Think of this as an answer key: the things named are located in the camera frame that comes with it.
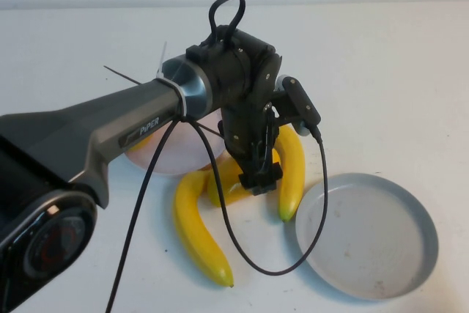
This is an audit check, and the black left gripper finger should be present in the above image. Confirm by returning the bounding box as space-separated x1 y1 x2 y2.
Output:
251 183 276 196

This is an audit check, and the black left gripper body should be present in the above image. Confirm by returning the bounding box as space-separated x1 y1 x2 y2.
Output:
218 102 284 189

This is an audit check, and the yellow plastic mango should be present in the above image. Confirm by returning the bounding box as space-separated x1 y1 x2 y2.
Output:
207 151 283 208

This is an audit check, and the yellow plastic banana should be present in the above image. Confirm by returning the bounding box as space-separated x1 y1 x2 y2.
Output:
172 169 235 288
274 128 306 223

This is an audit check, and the orange-tinted plastic mango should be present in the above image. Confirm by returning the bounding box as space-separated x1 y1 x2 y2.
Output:
128 133 157 152

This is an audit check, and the pink round plate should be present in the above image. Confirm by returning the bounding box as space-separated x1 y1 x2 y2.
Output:
124 113 225 175

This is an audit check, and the grey round plate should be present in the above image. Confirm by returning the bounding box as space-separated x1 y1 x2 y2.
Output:
295 172 440 301

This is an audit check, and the black zip tie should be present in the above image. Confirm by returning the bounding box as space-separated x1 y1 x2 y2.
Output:
188 119 225 142
103 65 142 86

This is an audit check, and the white zip tie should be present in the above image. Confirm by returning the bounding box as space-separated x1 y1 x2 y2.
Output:
155 40 191 123

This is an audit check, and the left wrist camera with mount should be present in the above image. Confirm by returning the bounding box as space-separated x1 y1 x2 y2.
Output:
270 73 323 139

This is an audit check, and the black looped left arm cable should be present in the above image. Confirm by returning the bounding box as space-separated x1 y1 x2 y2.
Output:
208 0 247 45

